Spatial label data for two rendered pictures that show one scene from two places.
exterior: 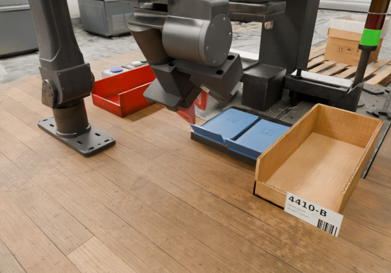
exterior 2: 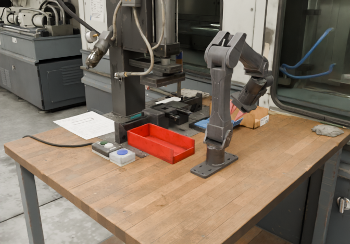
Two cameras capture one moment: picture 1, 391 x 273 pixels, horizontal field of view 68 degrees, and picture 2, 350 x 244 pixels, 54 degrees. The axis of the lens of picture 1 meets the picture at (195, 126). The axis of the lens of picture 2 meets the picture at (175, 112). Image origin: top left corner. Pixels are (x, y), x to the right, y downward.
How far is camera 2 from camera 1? 1.48 m
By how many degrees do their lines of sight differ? 78
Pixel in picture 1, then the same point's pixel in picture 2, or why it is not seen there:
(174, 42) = (269, 83)
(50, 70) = (229, 124)
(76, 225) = (280, 155)
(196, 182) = (250, 137)
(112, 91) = (162, 154)
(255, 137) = not seen: hidden behind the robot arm
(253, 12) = (181, 77)
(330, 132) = not seen: hidden behind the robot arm
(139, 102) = (184, 144)
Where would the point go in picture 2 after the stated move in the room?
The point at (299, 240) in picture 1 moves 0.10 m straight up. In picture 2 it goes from (271, 126) to (273, 105)
